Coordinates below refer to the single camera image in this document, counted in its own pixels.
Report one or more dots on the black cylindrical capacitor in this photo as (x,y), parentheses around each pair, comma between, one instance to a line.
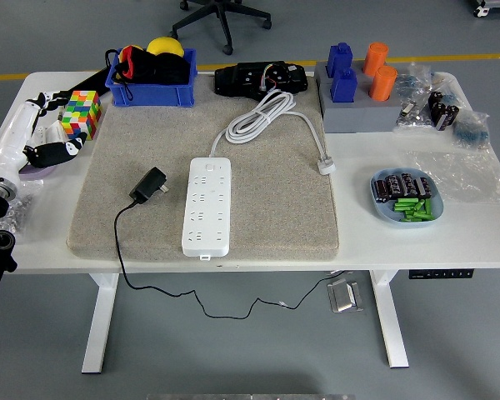
(449,117)
(393,185)
(380,191)
(439,113)
(423,187)
(434,101)
(408,184)

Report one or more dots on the black plug adapter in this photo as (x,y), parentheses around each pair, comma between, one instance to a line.
(148,185)

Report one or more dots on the clear bag of blue components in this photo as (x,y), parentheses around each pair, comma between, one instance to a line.
(412,81)

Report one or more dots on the grey block holder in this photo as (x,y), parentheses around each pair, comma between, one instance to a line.
(358,116)

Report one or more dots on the blue plastic bin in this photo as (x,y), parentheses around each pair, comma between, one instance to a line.
(150,96)

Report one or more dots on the green cylindrical battery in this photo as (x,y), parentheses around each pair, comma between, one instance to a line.
(412,213)
(419,206)
(428,208)
(403,207)
(412,218)
(405,202)

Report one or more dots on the black electronic device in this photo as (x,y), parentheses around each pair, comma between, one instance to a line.
(241,81)

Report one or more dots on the long black flat box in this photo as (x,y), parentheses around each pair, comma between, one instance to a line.
(89,80)

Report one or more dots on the black office chair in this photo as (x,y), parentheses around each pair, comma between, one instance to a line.
(225,16)

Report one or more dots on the grey-brown mat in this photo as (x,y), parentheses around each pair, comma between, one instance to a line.
(275,216)

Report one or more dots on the multicolour puzzle cube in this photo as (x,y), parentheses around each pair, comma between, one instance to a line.
(83,114)

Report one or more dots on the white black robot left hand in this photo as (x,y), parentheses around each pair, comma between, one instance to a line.
(10,137)

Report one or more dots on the black table control panel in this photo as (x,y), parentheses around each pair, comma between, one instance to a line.
(441,274)

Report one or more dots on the small bag of blue parts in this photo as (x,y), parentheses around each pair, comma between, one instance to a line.
(471,131)

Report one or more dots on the clear bag of screws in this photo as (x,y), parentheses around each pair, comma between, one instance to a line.
(23,208)

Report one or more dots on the orange cylinder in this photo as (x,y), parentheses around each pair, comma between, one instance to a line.
(382,85)
(375,58)

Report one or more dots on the clear bag of silver parts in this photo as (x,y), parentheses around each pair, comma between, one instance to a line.
(414,118)

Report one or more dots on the white wheeled cart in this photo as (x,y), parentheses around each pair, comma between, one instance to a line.
(496,6)

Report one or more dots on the blue bottle-shaped block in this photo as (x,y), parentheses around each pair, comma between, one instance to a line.
(339,58)
(344,87)

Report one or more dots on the yellow ball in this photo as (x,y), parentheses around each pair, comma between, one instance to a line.
(164,45)

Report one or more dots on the white power strip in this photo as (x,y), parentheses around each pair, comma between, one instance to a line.
(206,225)

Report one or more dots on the white table leg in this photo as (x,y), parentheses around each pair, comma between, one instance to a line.
(100,325)
(389,325)

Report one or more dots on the empty clear plastic bag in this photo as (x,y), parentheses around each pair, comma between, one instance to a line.
(462,179)

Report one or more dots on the silver floor box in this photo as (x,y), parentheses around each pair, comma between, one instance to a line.
(343,296)

